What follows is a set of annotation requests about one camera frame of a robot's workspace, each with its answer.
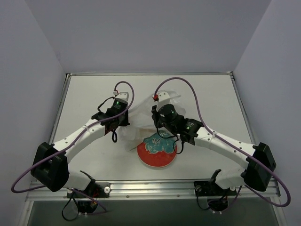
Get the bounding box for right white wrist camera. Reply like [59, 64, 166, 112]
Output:
[152, 91, 171, 111]

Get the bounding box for white translucent plastic bag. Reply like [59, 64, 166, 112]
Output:
[121, 89, 186, 153]

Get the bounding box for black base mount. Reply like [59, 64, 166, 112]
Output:
[61, 170, 111, 221]
[194, 169, 238, 215]

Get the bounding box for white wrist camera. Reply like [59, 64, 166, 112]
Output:
[152, 91, 171, 111]
[113, 90, 129, 102]

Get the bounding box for aluminium front rail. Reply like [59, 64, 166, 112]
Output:
[25, 178, 281, 202]

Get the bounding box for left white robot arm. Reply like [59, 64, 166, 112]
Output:
[31, 97, 129, 197]

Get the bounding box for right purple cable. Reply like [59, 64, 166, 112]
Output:
[152, 77, 292, 208]

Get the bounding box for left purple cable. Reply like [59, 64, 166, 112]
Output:
[10, 81, 135, 194]

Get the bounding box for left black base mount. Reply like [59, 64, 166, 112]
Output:
[61, 170, 111, 221]

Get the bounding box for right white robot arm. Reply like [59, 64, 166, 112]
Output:
[151, 104, 276, 194]

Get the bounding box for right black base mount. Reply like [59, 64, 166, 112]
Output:
[194, 169, 238, 215]

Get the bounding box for purple cable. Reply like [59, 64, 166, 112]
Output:
[152, 77, 292, 208]
[10, 81, 135, 194]

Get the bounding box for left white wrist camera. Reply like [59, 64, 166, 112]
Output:
[113, 90, 129, 102]

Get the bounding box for red and teal plate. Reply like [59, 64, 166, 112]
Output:
[137, 132, 178, 168]

